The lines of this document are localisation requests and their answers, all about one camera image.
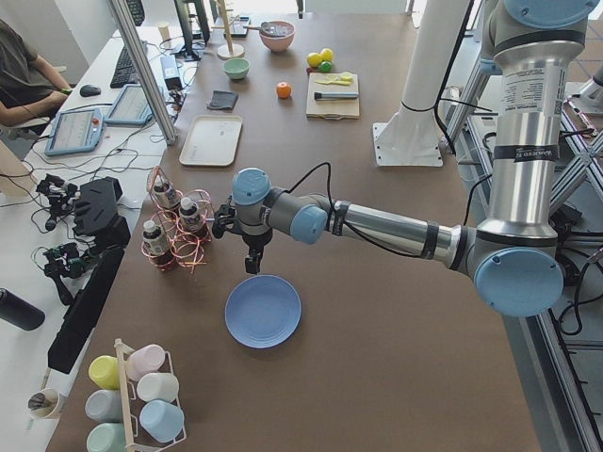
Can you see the dark tea bottle back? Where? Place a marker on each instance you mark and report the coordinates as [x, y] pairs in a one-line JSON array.
[[166, 195]]

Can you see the green lime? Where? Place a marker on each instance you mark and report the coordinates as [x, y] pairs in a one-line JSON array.
[[325, 66]]

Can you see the black keyboard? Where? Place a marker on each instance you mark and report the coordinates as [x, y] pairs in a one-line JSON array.
[[124, 71]]

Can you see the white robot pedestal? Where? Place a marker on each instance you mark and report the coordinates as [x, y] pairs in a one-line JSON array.
[[411, 137]]

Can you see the dark tea bottle middle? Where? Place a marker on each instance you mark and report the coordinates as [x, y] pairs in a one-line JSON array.
[[192, 219]]

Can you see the blue cup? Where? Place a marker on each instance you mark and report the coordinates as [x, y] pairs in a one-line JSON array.
[[162, 420]]

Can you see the white cup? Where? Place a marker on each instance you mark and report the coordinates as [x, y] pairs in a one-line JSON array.
[[155, 385]]

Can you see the black computer mouse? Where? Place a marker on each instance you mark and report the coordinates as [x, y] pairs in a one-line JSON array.
[[89, 90]]

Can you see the aluminium frame post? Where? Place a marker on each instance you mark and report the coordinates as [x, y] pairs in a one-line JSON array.
[[125, 24]]

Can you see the copper wire bottle rack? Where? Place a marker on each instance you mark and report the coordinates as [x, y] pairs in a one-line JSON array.
[[187, 248]]

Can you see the grey folded cloth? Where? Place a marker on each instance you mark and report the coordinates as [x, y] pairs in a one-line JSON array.
[[223, 100]]

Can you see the teach pendant near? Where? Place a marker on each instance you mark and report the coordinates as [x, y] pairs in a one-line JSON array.
[[77, 131]]

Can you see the blue round plate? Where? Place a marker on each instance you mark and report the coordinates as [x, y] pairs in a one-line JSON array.
[[263, 311]]

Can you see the green bowl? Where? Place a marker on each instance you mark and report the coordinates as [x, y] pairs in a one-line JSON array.
[[236, 68]]

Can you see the yellow cup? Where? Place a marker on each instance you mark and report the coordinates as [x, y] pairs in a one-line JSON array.
[[104, 372]]

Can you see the yellow lemon right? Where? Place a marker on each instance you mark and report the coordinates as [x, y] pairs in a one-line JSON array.
[[327, 54]]

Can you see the wooden cutting board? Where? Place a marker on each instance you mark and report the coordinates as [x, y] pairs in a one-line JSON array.
[[331, 110]]

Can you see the steel muddler black tip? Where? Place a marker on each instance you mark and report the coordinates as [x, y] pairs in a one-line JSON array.
[[334, 96]]

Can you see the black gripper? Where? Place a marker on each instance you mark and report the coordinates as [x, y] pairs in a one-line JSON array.
[[256, 241]]

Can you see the lemon slice far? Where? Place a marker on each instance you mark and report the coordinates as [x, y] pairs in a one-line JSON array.
[[347, 75]]

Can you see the dark tea bottle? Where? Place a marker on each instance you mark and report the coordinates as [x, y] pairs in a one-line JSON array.
[[157, 247], [192, 219], [166, 195]]

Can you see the black monitor stand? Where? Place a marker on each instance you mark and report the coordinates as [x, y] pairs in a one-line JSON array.
[[194, 27]]

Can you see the yellow plastic knife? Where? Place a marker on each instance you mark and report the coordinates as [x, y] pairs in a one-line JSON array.
[[336, 81]]

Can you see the dark tea bottle front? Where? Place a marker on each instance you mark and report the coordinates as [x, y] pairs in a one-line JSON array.
[[157, 247]]

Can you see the steel ice scoop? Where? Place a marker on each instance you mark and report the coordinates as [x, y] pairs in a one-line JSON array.
[[271, 29]]

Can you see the yellow lemon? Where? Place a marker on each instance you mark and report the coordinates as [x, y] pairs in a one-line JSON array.
[[314, 59], [327, 54]]

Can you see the yellow lemon left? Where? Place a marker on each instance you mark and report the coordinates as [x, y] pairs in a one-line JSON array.
[[314, 59]]

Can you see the cream rabbit tray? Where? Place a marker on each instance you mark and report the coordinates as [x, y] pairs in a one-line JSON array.
[[211, 141]]

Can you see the grey cup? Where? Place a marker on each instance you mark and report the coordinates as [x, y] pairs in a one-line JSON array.
[[104, 406]]

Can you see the teach pendant far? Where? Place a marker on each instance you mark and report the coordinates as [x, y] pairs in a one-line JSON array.
[[130, 109]]

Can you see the teach pendant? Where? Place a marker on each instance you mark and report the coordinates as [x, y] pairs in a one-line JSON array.
[[77, 131], [130, 109]]

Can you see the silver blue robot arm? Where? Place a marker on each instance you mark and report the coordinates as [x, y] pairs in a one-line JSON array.
[[510, 255]]

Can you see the orange mandarin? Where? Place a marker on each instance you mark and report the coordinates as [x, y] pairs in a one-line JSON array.
[[283, 90]]

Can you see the pink cup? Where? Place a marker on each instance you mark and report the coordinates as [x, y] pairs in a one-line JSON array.
[[144, 361]]

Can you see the mint green cup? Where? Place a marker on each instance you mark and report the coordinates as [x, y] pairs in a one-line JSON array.
[[106, 437]]

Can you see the pink bowl with ice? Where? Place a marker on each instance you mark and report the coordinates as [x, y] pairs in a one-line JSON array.
[[279, 44]]

